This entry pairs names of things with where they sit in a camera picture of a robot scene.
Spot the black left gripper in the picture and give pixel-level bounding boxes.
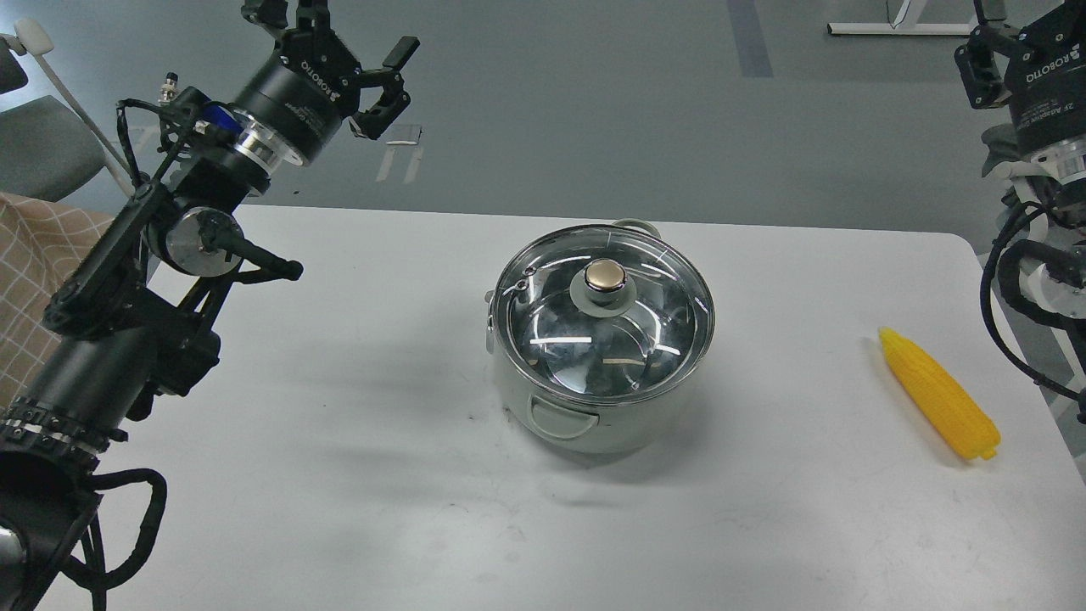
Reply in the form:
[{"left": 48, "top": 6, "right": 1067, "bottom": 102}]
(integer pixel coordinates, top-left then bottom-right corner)
[{"left": 232, "top": 1, "right": 420, "bottom": 165}]

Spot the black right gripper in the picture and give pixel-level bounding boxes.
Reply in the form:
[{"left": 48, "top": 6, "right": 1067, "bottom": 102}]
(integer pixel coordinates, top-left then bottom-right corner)
[{"left": 954, "top": 1, "right": 1085, "bottom": 156}]

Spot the glass pot lid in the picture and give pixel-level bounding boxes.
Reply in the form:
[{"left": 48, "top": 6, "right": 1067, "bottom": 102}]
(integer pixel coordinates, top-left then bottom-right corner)
[{"left": 488, "top": 224, "right": 716, "bottom": 406}]

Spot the yellow toy corn cob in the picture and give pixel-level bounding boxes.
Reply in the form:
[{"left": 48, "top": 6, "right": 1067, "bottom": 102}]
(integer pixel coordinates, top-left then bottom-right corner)
[{"left": 879, "top": 328, "right": 1001, "bottom": 461}]

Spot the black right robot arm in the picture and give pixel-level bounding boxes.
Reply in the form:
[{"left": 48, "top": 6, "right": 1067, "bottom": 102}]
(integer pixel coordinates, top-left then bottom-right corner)
[{"left": 954, "top": 1, "right": 1085, "bottom": 421}]

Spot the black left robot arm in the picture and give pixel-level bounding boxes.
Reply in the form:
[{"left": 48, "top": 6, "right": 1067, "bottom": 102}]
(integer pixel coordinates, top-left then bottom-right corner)
[{"left": 3, "top": 1, "right": 420, "bottom": 610}]

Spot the pale green steel pot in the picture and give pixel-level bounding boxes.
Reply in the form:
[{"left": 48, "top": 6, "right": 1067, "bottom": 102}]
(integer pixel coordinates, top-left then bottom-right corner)
[{"left": 487, "top": 219, "right": 699, "bottom": 455}]

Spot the white table leg base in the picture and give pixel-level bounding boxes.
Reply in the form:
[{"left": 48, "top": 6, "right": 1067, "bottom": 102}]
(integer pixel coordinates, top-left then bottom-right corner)
[{"left": 826, "top": 1, "right": 977, "bottom": 37}]

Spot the grey office chair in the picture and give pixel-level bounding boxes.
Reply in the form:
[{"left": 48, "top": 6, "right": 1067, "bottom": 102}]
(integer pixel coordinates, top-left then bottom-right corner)
[{"left": 1, "top": 17, "right": 132, "bottom": 201}]

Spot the beige checked cloth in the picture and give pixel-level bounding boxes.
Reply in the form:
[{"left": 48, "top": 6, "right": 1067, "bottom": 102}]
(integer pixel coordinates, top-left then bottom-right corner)
[{"left": 1, "top": 193, "right": 113, "bottom": 407}]

